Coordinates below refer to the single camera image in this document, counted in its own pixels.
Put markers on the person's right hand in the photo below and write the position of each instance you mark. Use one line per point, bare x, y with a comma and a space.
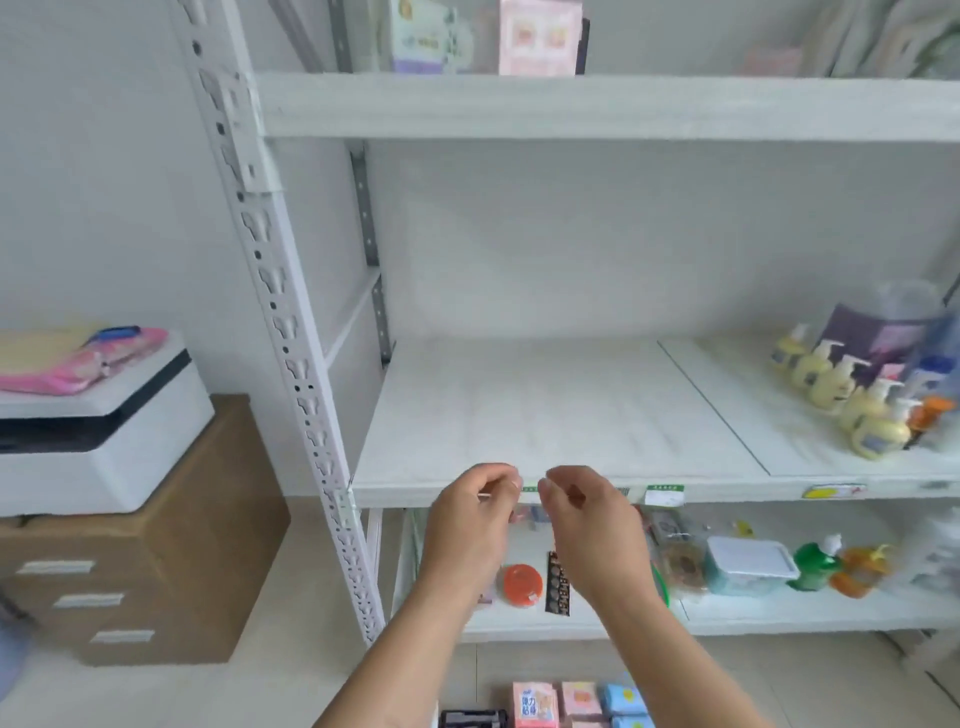
600, 540

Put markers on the person's left hand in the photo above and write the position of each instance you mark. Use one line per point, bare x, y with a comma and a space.
461, 532

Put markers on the person's left fingers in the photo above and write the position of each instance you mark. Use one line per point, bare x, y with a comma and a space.
499, 484

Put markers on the person's right fingers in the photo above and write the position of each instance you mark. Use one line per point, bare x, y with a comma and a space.
566, 487

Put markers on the person's right forearm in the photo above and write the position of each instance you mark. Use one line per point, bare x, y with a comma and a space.
675, 667

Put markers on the person's left forearm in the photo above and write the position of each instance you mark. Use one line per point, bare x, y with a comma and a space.
397, 660

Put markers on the white metal shelving unit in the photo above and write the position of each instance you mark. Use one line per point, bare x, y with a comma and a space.
562, 405

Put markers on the white green price label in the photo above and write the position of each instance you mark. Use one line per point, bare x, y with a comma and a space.
665, 495

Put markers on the black card with round dots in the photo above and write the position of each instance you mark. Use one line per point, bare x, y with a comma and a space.
557, 589

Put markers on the orange round tin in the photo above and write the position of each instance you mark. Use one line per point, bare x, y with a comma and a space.
523, 585

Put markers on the clear packet of scrub pads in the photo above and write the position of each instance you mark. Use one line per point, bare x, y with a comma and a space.
679, 559

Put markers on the teal container with white lid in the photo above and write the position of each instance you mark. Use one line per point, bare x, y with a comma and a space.
750, 566

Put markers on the light pink packet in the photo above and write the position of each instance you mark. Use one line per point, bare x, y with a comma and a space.
582, 699

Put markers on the light blue packet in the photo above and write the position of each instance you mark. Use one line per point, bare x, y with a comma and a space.
632, 723
625, 699

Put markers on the pink packet with blue print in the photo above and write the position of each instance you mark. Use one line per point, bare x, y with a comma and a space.
535, 706

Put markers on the black box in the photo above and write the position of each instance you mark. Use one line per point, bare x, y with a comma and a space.
472, 720

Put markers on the green pump bottle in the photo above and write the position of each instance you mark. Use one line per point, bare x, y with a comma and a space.
814, 566

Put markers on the yellow pump soap bottle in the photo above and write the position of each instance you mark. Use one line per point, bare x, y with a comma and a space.
879, 436
789, 352
862, 409
832, 388
814, 369

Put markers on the yellow white price label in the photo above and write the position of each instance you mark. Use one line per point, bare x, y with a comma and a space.
832, 492

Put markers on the orange spray bottle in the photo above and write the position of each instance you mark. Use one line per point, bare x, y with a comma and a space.
859, 574

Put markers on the brown wooden drawer cabinet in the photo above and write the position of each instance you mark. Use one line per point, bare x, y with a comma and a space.
187, 555

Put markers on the purple refill packet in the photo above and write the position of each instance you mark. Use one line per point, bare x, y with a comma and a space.
862, 334

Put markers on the orange cap bottle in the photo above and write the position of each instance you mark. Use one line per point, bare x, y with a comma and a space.
930, 420

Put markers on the blue white bottle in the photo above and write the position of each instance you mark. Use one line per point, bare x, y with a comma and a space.
930, 375

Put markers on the white printer with black band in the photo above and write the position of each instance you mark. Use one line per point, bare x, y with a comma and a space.
97, 450

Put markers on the small blue packet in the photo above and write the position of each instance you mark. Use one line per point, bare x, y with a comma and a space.
115, 334

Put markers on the pink plastic packet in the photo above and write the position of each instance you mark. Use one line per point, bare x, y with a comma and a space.
90, 367

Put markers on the pink carton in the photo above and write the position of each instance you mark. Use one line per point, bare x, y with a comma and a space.
540, 37

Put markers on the white purple carton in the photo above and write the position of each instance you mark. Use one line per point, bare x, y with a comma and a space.
424, 37

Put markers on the pale yellow cloth packet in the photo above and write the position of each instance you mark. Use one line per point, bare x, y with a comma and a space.
37, 349

